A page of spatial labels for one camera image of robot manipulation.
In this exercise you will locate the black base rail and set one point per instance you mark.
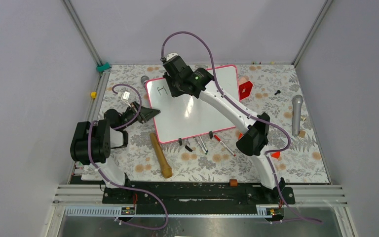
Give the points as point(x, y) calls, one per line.
point(180, 198)

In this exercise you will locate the blue whiteboard marker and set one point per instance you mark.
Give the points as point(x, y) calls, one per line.
point(203, 145)

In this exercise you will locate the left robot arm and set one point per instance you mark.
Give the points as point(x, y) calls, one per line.
point(92, 143)

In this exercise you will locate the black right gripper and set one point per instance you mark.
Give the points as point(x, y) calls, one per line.
point(173, 92)

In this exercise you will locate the small brown cube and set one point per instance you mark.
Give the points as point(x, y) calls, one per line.
point(233, 183)

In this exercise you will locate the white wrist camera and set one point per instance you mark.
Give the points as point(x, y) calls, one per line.
point(171, 55)
point(124, 96)

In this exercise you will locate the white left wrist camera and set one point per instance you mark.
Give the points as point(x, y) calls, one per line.
point(124, 96)

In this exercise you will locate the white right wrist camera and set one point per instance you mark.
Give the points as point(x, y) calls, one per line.
point(171, 55)

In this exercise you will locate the red whiteboard marker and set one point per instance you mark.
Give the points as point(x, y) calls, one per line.
point(224, 145)

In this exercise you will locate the teal clamp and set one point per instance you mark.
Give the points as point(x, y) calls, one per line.
point(103, 67)

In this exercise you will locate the silver toy microphone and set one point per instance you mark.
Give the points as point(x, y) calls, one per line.
point(297, 103)

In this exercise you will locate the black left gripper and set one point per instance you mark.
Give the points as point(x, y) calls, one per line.
point(146, 113)

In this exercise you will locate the floral patterned table mat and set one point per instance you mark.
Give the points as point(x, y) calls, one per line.
point(301, 163)

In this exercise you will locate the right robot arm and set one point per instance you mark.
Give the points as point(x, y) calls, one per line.
point(253, 126)

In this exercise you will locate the black marker cap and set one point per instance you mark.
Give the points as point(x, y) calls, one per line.
point(188, 148)

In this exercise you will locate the large red block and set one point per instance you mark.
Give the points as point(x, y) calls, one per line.
point(245, 89)

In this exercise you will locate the red triangular block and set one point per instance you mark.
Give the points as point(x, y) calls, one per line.
point(276, 155)

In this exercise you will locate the green whiteboard marker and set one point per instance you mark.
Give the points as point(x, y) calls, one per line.
point(200, 145)

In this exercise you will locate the pink framed whiteboard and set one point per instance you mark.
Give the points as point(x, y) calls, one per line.
point(182, 117)

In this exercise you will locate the gold toy microphone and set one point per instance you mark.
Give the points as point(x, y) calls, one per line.
point(165, 168)

